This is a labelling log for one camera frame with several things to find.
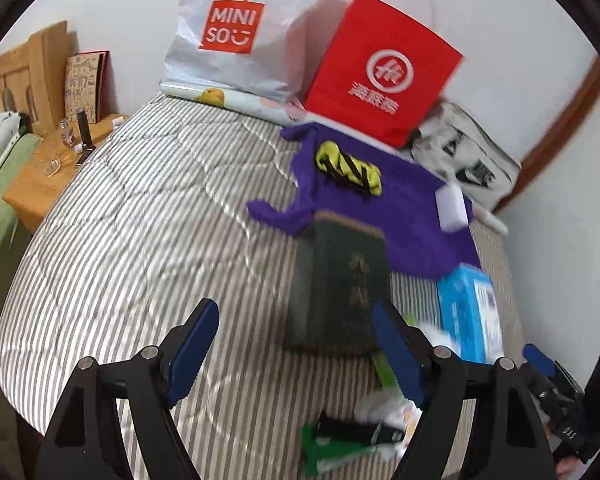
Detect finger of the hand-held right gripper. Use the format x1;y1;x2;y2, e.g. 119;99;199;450
522;344;563;391

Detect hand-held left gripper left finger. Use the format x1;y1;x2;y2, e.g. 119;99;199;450
32;298;220;480

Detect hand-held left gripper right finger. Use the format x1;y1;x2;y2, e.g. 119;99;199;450
371;300;556;480

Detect clear bubble wrap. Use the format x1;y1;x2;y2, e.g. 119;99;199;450
420;324;462;357

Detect person's right hand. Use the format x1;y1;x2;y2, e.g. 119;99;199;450
552;457;588;480

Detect white sock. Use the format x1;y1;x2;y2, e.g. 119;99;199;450
355;392;421;431

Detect blue cardboard box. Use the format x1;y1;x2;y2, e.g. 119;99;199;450
436;264;506;365

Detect black flat item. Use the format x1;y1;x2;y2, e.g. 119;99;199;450
316;412;403;446

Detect dark green book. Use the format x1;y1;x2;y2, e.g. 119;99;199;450
282;210;392;356

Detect striped bed quilt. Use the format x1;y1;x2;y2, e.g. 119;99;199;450
0;92;526;480

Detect purple plush cloth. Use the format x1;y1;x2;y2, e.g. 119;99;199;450
246;122;482;281

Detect rolled white plastic sheet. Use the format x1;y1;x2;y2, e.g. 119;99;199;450
472;205;508;235

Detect white sponge block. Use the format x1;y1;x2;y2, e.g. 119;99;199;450
436;184;473;233

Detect yellow black striped item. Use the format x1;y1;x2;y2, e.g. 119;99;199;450
315;142;383;196

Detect white canvas tote bag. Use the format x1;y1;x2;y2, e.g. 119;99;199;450
397;100;522;211

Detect wooden nightstand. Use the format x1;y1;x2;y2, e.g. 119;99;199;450
2;115;131;233

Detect pale green blanket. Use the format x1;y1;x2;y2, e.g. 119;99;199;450
0;132;43;296

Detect small glass cup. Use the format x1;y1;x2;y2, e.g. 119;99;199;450
57;117;77;148

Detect white floral pillow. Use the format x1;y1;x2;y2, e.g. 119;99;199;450
0;110;31;201

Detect red paper bag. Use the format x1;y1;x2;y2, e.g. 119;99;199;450
304;0;465;148

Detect white plastic shopping bag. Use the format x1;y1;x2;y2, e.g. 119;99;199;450
161;0;348;106

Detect wooden headboard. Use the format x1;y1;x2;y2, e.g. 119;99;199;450
0;20;68;136

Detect brown wooden door frame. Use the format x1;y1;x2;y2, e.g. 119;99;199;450
495;60;600;213

